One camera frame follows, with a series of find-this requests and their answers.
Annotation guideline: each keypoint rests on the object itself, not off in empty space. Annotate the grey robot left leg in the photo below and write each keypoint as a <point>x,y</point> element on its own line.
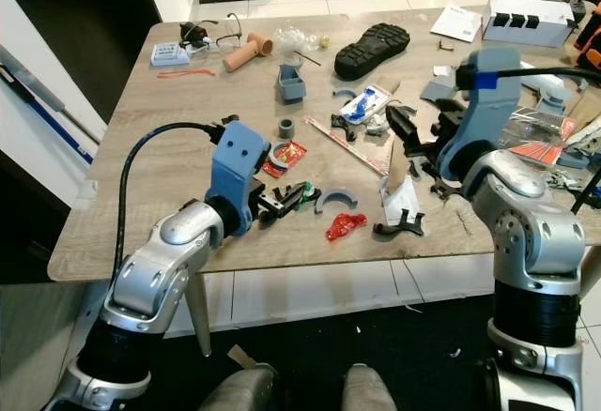
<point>239,392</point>

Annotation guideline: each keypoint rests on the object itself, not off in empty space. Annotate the black floor mat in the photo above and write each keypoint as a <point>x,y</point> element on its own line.
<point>423,345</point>

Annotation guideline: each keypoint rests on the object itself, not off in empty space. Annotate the black plastic bracket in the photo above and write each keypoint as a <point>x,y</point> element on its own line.
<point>402,228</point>

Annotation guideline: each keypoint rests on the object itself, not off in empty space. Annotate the black curved plastic part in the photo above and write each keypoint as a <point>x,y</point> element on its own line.
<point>443,189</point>

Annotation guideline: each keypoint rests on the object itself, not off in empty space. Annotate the small grey cylinder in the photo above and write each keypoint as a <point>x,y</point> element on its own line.
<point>285,128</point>

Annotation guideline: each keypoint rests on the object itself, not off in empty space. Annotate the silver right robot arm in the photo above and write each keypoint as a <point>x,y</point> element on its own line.
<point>531,242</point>

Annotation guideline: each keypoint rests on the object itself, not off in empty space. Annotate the small green black part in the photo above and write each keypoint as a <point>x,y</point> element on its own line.
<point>304,193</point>

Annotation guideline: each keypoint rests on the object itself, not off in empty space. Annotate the orange black tool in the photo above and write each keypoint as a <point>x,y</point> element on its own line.
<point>590,40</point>

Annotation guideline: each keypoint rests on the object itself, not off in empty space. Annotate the orange rubber band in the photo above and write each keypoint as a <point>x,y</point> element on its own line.
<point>186,72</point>

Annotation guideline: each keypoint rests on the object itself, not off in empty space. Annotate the grey plastic box part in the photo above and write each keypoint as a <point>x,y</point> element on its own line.
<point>292,84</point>

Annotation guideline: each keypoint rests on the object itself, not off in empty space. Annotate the grey plastic arc part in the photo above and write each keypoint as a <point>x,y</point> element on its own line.
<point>323,201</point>

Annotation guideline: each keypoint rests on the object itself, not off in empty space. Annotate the flat grey plastic part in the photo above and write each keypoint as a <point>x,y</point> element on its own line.
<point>437,92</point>

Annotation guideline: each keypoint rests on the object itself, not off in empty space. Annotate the white booklet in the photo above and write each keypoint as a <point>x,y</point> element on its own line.
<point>456,23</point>

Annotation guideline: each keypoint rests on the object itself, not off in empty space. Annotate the brown cardboard piece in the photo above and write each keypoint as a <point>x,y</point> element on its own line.
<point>397,167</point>

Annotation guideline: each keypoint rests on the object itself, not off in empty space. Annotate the grey robot leg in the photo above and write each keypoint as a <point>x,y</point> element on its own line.
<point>239,392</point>
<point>371,390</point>

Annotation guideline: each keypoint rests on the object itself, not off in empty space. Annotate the white box with black blocks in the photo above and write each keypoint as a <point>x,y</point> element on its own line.
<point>531,22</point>

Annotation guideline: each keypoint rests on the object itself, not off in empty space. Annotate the pale grey right wrist camera mount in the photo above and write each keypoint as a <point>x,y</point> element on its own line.
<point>488,111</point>

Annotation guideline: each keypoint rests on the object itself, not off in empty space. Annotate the grey tapered table leg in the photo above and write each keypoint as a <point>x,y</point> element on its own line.
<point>200,312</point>

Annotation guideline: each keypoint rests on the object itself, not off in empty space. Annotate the white paper card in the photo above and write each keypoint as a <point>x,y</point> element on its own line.
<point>400,200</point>

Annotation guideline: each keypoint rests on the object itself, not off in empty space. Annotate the brown cardboard scrap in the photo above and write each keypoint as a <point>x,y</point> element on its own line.
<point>243,357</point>

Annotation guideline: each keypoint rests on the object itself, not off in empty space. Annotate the pale grey wrist camera mount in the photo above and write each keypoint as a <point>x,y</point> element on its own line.
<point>488,111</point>
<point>238,167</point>

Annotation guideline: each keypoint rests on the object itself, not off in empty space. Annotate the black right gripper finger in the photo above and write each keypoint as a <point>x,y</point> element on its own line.
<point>448,115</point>
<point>407,131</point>

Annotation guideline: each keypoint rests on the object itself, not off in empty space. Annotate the blue white wrapper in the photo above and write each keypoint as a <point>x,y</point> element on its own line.
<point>366,103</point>

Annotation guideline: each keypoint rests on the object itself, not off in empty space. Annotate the pale grey left wrist camera mount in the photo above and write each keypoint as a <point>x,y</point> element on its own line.
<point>238,167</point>

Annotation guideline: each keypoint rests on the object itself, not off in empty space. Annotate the black frame eyeglasses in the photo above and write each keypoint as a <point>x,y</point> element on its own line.
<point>229,41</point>

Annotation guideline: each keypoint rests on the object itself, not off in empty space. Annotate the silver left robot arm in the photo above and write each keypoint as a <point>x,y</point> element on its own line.
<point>164,270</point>

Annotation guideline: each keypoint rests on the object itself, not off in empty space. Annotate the black rubber shoe sole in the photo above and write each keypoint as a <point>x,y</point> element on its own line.
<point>373,51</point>

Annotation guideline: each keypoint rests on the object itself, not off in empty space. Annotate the clear plastic bag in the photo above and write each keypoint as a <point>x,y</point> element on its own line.
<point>296,39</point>

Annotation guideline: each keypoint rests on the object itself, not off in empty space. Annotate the small blue white box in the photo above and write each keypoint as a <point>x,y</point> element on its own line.
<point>170,54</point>

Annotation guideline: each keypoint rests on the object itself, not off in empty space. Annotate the grey robot right leg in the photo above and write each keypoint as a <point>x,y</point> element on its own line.
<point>371,390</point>

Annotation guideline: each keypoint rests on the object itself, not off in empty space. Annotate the red foil packet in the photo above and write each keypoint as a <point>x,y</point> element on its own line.
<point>289,156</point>

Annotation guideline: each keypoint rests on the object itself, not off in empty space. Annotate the thin wooden stick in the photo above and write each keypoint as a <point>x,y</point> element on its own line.
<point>357,153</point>

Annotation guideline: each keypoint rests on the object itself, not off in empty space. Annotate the red crumpled wrapper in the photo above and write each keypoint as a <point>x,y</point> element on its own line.
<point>346,226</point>

